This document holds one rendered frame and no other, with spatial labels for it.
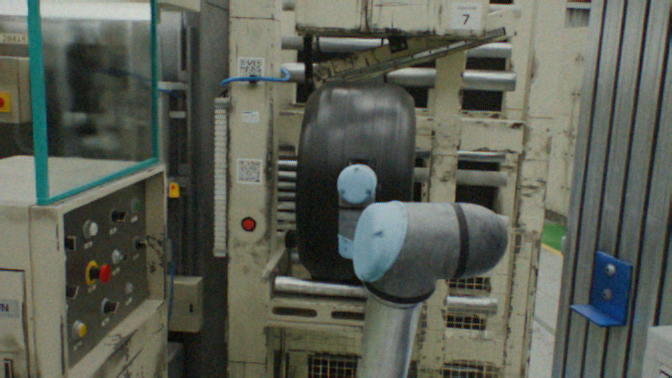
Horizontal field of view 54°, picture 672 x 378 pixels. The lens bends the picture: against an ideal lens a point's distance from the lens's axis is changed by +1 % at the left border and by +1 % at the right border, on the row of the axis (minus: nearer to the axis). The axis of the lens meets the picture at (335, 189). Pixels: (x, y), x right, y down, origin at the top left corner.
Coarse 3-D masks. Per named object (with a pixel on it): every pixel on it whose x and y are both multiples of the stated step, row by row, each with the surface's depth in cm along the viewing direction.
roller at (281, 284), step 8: (280, 280) 189; (288, 280) 188; (296, 280) 188; (304, 280) 188; (312, 280) 188; (320, 280) 188; (328, 280) 188; (336, 280) 188; (280, 288) 188; (288, 288) 188; (296, 288) 188; (304, 288) 187; (312, 288) 187; (320, 288) 187; (328, 288) 187; (336, 288) 187; (344, 288) 186; (352, 288) 186; (360, 288) 186; (352, 296) 187; (360, 296) 187
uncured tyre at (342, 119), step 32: (320, 96) 179; (352, 96) 178; (384, 96) 178; (320, 128) 171; (352, 128) 170; (384, 128) 170; (320, 160) 168; (384, 160) 167; (320, 192) 168; (384, 192) 166; (320, 224) 170; (320, 256) 176
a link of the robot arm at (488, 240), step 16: (464, 208) 96; (480, 208) 97; (480, 224) 94; (496, 224) 97; (480, 240) 94; (496, 240) 95; (480, 256) 94; (496, 256) 96; (464, 272) 95; (480, 272) 96
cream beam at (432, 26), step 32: (320, 0) 205; (352, 0) 204; (384, 0) 203; (416, 0) 202; (448, 0) 202; (480, 0) 201; (320, 32) 215; (352, 32) 207; (384, 32) 205; (416, 32) 204; (448, 32) 204; (480, 32) 202
